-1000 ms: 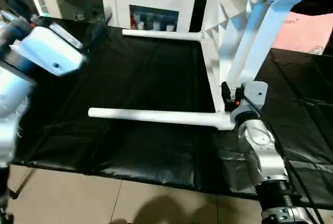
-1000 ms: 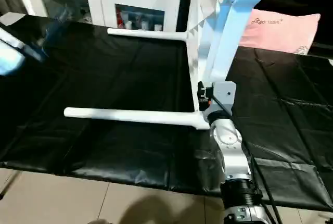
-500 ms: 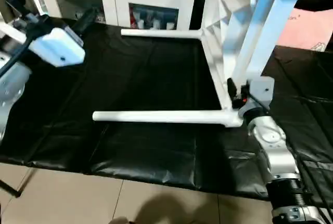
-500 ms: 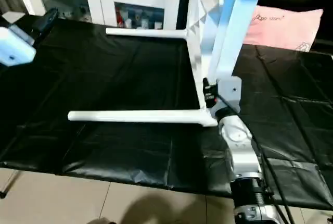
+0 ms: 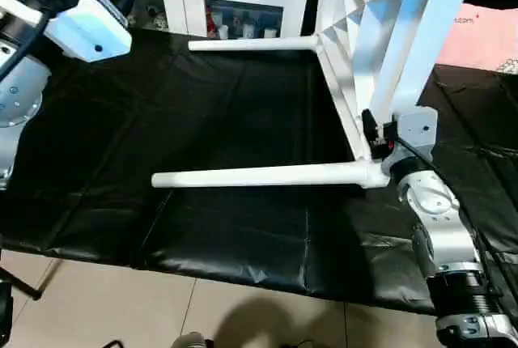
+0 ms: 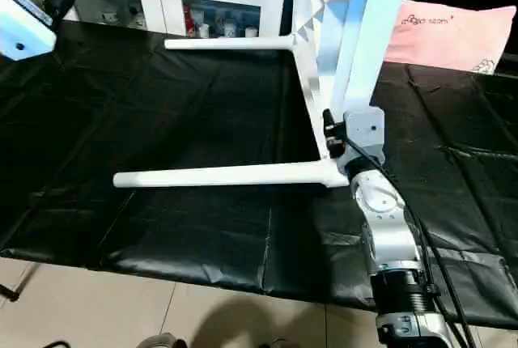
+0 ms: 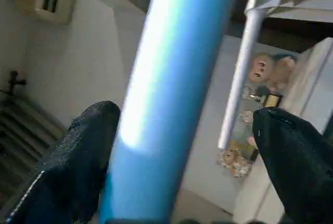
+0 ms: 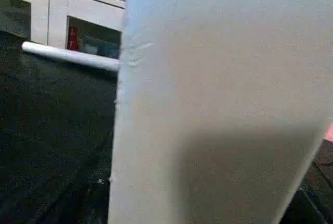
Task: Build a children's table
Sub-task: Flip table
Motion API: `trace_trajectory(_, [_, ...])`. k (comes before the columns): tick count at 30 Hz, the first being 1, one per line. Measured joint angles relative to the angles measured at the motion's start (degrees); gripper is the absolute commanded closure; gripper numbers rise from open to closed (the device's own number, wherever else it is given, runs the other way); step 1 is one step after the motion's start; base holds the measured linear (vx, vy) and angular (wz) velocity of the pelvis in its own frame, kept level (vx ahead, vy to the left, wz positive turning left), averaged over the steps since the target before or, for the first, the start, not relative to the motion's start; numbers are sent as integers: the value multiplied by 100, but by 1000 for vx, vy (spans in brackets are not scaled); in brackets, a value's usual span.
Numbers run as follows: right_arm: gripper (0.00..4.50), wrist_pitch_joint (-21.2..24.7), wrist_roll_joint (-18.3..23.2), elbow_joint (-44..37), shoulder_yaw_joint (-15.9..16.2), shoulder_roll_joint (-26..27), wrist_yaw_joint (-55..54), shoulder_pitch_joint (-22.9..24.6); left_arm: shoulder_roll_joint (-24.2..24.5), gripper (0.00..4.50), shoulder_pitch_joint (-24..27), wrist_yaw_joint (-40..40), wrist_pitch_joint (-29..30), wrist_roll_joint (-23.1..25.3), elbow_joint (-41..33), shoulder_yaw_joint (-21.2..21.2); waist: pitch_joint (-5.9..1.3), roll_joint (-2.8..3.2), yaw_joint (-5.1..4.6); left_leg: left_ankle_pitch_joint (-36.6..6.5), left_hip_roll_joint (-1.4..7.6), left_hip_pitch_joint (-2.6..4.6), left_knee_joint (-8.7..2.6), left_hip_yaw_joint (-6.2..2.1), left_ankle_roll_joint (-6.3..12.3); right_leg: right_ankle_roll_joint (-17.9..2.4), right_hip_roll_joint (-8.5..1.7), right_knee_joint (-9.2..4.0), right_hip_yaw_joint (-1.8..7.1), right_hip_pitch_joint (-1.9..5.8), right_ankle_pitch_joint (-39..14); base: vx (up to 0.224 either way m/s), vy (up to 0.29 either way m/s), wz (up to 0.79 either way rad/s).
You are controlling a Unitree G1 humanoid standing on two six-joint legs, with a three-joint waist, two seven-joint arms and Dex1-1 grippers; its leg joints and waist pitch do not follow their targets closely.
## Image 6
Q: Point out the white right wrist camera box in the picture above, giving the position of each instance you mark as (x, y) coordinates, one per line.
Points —
(366, 133)

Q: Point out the white plastic table leg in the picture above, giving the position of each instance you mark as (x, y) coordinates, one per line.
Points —
(227, 42)
(227, 175)

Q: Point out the pink printed pillow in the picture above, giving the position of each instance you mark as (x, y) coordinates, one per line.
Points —
(453, 36)

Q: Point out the black work mat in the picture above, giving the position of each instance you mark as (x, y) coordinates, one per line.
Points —
(162, 105)

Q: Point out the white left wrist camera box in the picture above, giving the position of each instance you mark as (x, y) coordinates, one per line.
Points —
(24, 28)

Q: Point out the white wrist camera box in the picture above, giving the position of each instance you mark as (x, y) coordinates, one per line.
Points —
(366, 133)
(24, 28)

